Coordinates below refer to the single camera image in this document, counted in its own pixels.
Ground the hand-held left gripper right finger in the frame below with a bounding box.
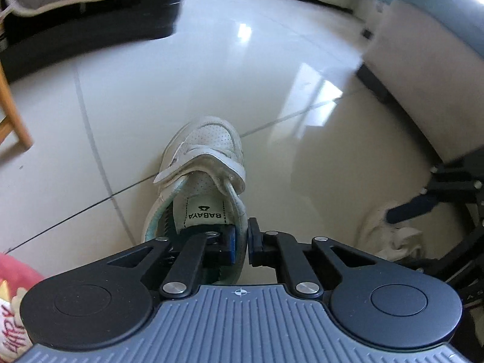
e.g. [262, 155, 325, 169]
[247, 218, 379, 299]

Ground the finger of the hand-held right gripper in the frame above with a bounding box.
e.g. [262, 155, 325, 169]
[386, 161, 484, 224]
[401, 227, 484, 284]

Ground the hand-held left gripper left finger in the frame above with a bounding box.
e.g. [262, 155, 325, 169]
[108, 225, 237, 299]

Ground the white lace sneaker green lining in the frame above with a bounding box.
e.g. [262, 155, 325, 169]
[142, 116, 247, 284]

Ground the pink plush duck slipper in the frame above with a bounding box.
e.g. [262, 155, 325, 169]
[0, 251, 44, 363]

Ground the wooden shoe rack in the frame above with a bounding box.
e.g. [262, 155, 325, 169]
[0, 60, 34, 155]

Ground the blue knit sofa cover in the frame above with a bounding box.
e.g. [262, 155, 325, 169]
[393, 0, 484, 57]

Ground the black table base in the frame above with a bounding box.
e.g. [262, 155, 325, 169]
[0, 0, 184, 84]

